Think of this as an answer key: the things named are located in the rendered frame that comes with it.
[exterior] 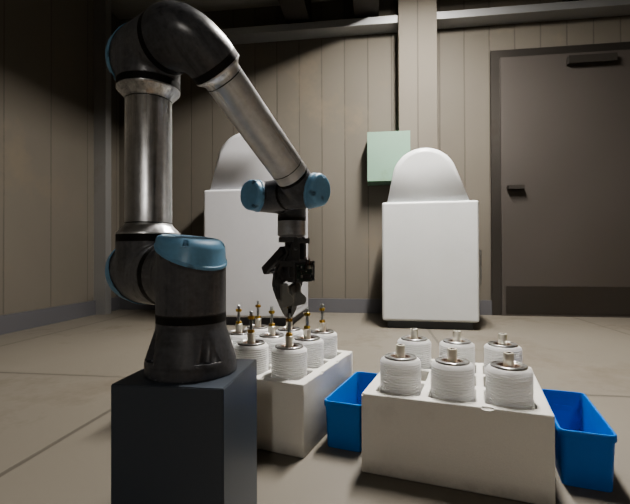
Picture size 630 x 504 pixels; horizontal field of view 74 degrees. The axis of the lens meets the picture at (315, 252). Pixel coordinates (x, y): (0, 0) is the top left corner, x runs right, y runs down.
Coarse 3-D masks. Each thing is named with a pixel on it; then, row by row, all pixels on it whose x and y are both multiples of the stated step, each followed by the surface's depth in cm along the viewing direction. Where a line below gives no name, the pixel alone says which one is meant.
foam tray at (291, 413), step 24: (336, 360) 126; (264, 384) 107; (288, 384) 104; (312, 384) 108; (336, 384) 124; (264, 408) 107; (288, 408) 104; (312, 408) 108; (264, 432) 107; (288, 432) 104; (312, 432) 108
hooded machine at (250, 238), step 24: (240, 144) 301; (216, 168) 304; (240, 168) 301; (264, 168) 299; (216, 192) 300; (240, 192) 297; (216, 216) 300; (240, 216) 297; (264, 216) 294; (240, 240) 297; (264, 240) 294; (240, 264) 297; (240, 288) 297; (264, 288) 294; (240, 312) 297; (264, 312) 294
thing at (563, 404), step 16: (560, 400) 116; (576, 400) 114; (560, 416) 116; (576, 416) 114; (592, 416) 104; (560, 432) 91; (576, 432) 89; (592, 432) 103; (608, 432) 91; (560, 448) 91; (576, 448) 90; (592, 448) 88; (608, 448) 87; (560, 464) 92; (576, 464) 90; (592, 464) 89; (608, 464) 88; (576, 480) 90; (592, 480) 89; (608, 480) 88
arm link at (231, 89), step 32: (160, 32) 70; (192, 32) 70; (192, 64) 72; (224, 64) 73; (224, 96) 77; (256, 96) 80; (256, 128) 82; (288, 160) 87; (288, 192) 92; (320, 192) 92
